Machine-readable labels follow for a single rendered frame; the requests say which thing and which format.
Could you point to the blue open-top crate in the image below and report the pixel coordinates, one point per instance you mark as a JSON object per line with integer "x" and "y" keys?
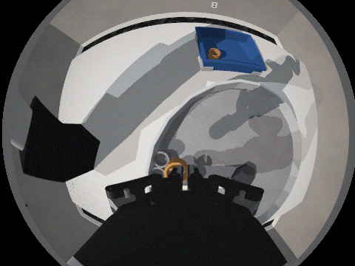
{"x": 239, "y": 52}

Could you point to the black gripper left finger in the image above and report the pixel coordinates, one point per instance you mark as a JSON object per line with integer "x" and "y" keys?
{"x": 164, "y": 189}

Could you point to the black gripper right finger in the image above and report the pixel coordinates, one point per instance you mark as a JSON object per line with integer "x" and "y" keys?
{"x": 240, "y": 193}

